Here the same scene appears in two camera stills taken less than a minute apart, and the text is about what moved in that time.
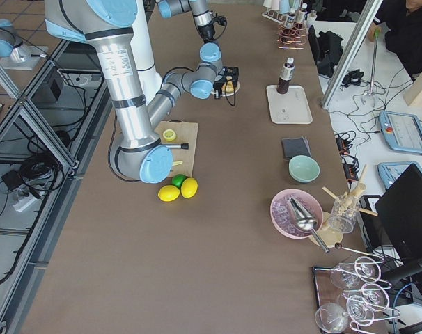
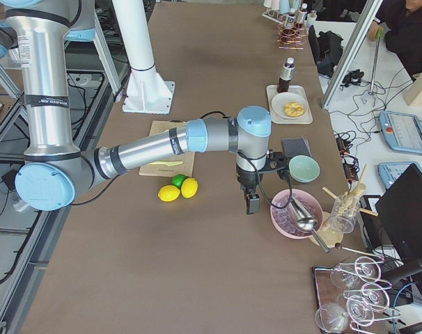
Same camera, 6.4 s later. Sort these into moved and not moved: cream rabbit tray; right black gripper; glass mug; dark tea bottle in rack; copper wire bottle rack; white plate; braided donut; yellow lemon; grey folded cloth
Moved: braided donut; white plate; right black gripper
Not moved: yellow lemon; glass mug; dark tea bottle in rack; grey folded cloth; copper wire bottle rack; cream rabbit tray
